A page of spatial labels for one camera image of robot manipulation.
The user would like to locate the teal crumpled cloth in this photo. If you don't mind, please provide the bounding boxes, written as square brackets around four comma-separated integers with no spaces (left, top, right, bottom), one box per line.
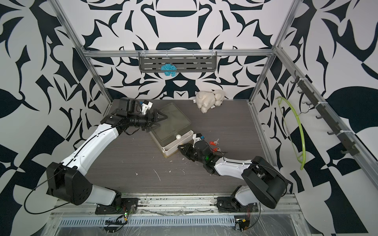
[161,64,177,77]

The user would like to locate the white plush toy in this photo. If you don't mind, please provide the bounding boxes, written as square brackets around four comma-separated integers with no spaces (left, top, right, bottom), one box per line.
[194,89,225,114]

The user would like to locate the three-drawer storage box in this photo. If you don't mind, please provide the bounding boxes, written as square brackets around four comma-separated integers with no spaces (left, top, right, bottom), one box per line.
[150,103,192,153]

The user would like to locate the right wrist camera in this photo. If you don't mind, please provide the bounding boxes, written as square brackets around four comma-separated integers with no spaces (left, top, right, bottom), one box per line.
[193,133,204,147]

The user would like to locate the keys with red tag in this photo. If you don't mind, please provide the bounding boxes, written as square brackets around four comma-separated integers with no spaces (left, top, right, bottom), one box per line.
[209,139,221,152]

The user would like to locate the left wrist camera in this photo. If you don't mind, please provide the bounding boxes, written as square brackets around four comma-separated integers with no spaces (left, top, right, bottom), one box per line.
[119,98,153,115]

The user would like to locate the green clothes hanger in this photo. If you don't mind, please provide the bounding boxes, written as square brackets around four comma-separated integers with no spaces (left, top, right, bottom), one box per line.
[276,96,307,171]

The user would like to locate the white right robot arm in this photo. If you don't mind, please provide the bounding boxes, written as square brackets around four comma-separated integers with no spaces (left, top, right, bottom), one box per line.
[178,140,288,212]

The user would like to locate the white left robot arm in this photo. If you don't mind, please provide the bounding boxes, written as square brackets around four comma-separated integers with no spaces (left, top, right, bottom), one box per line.
[46,109,168,213]

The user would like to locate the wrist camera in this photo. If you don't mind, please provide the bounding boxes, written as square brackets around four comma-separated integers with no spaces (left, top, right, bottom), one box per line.
[119,98,153,115]
[193,133,204,147]

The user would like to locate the grey wall hook rail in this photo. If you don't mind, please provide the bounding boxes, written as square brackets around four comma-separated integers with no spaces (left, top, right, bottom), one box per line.
[292,71,360,156]

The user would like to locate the grey wall shelf rack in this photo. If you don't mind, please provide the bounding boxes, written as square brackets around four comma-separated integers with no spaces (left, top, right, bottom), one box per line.
[138,50,218,73]

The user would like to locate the white cable duct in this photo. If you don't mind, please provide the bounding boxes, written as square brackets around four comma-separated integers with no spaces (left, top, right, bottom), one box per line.
[59,215,235,228]

